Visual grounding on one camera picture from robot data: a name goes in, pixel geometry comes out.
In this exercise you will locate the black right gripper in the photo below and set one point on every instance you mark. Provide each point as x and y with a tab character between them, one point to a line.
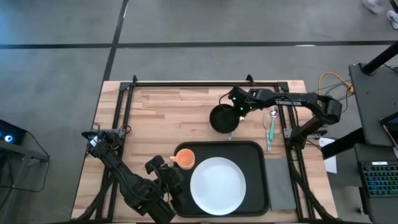
244	98

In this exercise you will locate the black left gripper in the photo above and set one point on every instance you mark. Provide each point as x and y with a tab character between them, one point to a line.
169	179

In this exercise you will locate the black bowl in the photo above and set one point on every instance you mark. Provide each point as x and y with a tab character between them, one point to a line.
222	119

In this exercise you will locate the orange ceramic mug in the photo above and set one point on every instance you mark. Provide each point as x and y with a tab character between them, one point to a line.
185	158

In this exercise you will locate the white round plate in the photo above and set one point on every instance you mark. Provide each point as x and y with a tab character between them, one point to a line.
217	186

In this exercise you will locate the black plastic tray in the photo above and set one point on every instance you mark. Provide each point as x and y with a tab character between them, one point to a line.
258	186

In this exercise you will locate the grey cloth napkin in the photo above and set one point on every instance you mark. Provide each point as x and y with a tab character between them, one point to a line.
280	185

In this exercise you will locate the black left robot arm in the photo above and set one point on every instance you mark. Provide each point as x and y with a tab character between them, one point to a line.
124	177

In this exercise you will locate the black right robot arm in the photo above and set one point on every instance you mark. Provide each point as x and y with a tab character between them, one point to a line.
298	100

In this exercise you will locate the white paper sheet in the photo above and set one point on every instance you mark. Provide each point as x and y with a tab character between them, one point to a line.
331	163

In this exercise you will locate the grey desk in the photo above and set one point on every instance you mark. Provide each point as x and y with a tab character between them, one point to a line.
373	102

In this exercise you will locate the black slanted pole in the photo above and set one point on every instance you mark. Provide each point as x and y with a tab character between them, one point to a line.
381	59

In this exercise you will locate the laptop screen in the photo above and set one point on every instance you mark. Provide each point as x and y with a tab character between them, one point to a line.
391	127

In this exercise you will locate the backlit computer keyboard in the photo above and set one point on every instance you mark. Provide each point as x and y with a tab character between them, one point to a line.
381	180

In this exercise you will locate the dark lower desk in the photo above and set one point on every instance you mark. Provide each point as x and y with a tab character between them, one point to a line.
377	211

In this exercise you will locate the person's foot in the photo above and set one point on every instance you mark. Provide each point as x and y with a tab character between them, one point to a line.
371	6
393	18

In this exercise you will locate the black box with blue light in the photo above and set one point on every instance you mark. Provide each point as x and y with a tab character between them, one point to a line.
9	133

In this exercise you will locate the black aluminium table frame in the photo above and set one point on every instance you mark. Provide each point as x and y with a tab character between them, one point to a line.
202	84

